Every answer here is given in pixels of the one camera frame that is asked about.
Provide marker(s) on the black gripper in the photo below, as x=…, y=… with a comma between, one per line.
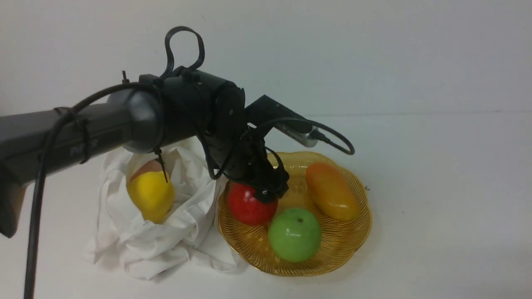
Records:
x=246, y=160

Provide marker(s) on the red apple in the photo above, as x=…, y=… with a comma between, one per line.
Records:
x=247, y=209

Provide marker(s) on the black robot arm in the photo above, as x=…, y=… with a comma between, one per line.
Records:
x=141, y=117

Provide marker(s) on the amber glass fruit plate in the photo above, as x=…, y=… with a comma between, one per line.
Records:
x=340, y=240

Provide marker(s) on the white cloth bag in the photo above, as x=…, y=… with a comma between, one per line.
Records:
x=142, y=248

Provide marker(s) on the green apple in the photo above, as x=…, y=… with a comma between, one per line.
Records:
x=295, y=235

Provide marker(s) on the orange mango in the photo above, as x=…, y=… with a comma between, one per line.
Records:
x=331, y=192

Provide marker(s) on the pink peach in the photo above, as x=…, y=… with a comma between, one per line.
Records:
x=150, y=166

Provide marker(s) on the yellow lemon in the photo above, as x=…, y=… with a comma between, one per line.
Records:
x=153, y=194

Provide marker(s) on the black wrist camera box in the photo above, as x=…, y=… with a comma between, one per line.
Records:
x=266, y=109

